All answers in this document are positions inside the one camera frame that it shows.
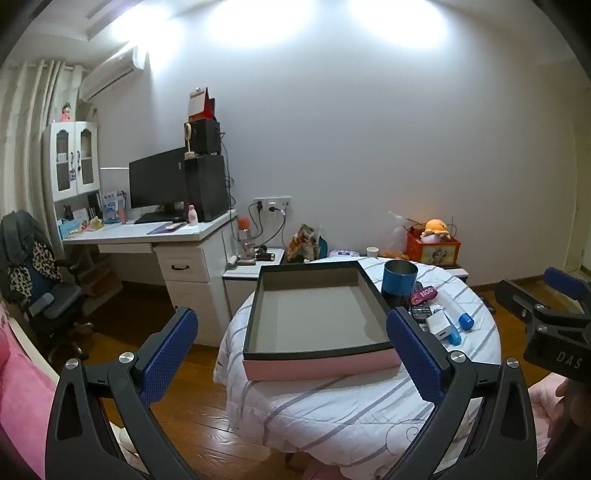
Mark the pink box with dark rim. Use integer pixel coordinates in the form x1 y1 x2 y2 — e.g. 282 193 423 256
243 260 402 382

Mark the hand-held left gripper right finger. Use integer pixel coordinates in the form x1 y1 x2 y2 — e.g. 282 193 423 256
386 306 539 480

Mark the white tube with blue cap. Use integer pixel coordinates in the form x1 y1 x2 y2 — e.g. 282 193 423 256
434 292 475 331

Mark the red-capped water bottle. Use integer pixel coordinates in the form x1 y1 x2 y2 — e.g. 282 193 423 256
237 218 256 261

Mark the white desk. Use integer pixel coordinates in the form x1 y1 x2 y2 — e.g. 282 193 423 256
61 210 238 347

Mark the wall outlet strip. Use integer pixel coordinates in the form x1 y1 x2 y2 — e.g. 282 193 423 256
253 196 293 214

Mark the red and white calendar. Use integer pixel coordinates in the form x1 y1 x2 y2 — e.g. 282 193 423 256
188 86 216 121

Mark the leopard print cloth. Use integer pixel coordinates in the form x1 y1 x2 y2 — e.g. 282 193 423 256
7 242 61 301

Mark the black computer monitor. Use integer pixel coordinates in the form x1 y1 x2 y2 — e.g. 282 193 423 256
129 147 188 220

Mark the black computer tower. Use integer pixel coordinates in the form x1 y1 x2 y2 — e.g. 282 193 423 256
185 154 230 222

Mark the colourful snack bag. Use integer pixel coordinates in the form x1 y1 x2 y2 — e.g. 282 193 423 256
287 224 321 263

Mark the white bed frame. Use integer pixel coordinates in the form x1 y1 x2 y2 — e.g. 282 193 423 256
0 314 63 384

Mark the cream curtain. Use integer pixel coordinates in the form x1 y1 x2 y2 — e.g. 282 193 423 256
0 60 79 222

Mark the blue and black cup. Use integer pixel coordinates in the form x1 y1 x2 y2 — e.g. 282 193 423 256
382 259 419 309

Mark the white air conditioner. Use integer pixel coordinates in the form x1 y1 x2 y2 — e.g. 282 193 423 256
79 45 148 102

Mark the black remote control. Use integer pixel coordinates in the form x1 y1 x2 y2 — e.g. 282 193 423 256
408 281 437 324

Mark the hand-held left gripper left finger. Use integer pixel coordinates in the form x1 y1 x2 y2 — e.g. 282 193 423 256
45 306 199 480

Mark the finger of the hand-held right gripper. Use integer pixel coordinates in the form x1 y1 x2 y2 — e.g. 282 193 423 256
544 267 591 320
495 279 555 331

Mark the white charger block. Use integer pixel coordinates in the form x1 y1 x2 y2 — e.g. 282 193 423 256
425 310 455 341

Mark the pink blanket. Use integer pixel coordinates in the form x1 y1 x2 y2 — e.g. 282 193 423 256
0 305 61 467

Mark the red printed tin box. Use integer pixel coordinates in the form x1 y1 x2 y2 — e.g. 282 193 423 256
406 229 462 268

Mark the black speaker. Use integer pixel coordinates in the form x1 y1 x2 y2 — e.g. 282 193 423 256
185 119 221 155

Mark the clear plastic bag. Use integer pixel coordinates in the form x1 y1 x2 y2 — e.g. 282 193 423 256
385 211 411 259

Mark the white glass-door cabinet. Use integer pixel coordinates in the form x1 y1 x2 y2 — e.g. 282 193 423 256
42 121 101 204

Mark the white side table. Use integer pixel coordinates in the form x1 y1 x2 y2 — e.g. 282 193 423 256
222 248 286 324

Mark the dark office chair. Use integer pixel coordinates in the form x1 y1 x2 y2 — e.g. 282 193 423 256
0 210 93 363

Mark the round table with striped cloth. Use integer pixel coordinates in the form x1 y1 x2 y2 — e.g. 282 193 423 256
213 256 502 469

